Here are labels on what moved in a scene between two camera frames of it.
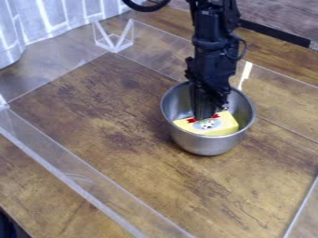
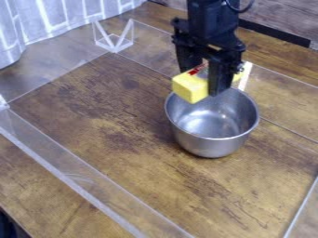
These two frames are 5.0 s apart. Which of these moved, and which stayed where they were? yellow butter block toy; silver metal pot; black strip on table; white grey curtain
Moved: yellow butter block toy
Stayed: white grey curtain; silver metal pot; black strip on table
